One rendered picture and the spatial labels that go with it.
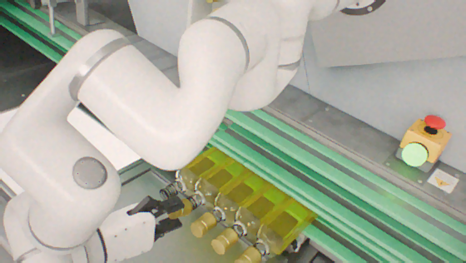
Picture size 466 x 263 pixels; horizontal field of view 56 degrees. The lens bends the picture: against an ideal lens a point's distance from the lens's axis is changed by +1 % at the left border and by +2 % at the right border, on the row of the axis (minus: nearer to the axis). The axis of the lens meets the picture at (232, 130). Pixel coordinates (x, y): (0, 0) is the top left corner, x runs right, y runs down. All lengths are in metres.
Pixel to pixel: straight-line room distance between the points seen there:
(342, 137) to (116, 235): 0.50
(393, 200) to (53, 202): 0.61
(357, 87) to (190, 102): 0.64
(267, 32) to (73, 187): 0.29
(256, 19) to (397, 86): 0.51
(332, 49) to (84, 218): 0.66
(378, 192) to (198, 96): 0.53
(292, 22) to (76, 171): 0.37
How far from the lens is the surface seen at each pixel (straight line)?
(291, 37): 0.67
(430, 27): 0.90
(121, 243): 0.84
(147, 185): 1.16
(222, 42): 0.48
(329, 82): 1.05
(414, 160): 0.92
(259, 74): 0.58
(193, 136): 0.44
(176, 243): 1.03
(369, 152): 0.95
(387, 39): 0.93
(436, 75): 0.96
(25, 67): 1.72
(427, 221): 0.88
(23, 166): 0.50
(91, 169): 0.49
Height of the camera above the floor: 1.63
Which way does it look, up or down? 43 degrees down
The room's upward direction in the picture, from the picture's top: 120 degrees counter-clockwise
